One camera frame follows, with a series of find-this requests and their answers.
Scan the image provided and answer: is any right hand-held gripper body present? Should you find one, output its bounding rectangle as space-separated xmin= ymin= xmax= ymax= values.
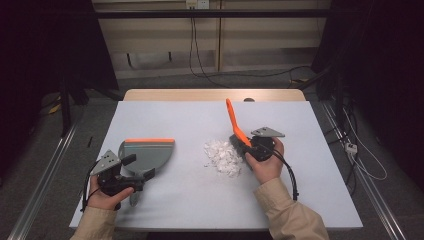
xmin=249 ymin=126 xmax=286 ymax=163

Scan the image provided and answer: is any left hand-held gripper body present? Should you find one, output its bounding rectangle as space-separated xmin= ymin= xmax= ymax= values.
xmin=89 ymin=149 xmax=146 ymax=197

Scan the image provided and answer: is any grey dustpan with orange edge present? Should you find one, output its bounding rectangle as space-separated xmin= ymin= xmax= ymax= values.
xmin=118 ymin=137 xmax=176 ymax=208

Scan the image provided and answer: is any pile of white paper scraps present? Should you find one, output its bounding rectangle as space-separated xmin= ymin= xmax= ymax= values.
xmin=203 ymin=139 xmax=244 ymax=179

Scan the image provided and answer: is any orange brush with grey bristles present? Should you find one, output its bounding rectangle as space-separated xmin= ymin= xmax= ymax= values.
xmin=225 ymin=98 xmax=253 ymax=159

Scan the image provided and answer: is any person's left hand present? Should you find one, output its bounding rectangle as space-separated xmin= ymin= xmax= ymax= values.
xmin=87 ymin=175 xmax=135 ymax=212

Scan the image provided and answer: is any person's right hand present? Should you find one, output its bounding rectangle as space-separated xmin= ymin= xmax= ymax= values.
xmin=244 ymin=137 xmax=285 ymax=185

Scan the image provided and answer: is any wooden table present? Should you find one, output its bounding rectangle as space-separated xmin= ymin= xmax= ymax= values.
xmin=123 ymin=88 xmax=306 ymax=102

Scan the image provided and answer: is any black horizontal bar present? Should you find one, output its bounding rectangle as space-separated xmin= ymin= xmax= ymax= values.
xmin=94 ymin=9 xmax=331 ymax=19

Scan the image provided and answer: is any dark curtain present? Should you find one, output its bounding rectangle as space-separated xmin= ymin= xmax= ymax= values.
xmin=311 ymin=0 xmax=424 ymax=181
xmin=0 ymin=0 xmax=120 ymax=101

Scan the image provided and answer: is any left hand-held gripper black cable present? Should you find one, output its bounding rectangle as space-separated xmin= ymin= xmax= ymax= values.
xmin=80 ymin=161 xmax=101 ymax=213

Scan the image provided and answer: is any hand-held gripper black cable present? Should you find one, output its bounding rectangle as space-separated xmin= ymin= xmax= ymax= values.
xmin=80 ymin=161 xmax=101 ymax=213
xmin=266 ymin=146 xmax=300 ymax=202

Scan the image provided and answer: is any right hand-held gripper black cable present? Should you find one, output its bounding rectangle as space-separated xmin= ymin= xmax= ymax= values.
xmin=266 ymin=146 xmax=300 ymax=202

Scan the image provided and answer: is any metal floor rail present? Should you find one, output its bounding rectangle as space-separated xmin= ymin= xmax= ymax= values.
xmin=321 ymin=101 xmax=406 ymax=240
xmin=8 ymin=118 xmax=84 ymax=240

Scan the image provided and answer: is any black power cable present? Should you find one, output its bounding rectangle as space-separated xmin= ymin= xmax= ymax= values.
xmin=193 ymin=16 xmax=313 ymax=80
xmin=188 ymin=7 xmax=232 ymax=90

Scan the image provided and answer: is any white cable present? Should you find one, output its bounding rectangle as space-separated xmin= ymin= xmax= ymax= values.
xmin=342 ymin=108 xmax=389 ymax=181

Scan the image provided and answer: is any white wall socket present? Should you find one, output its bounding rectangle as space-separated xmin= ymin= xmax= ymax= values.
xmin=185 ymin=0 xmax=210 ymax=10

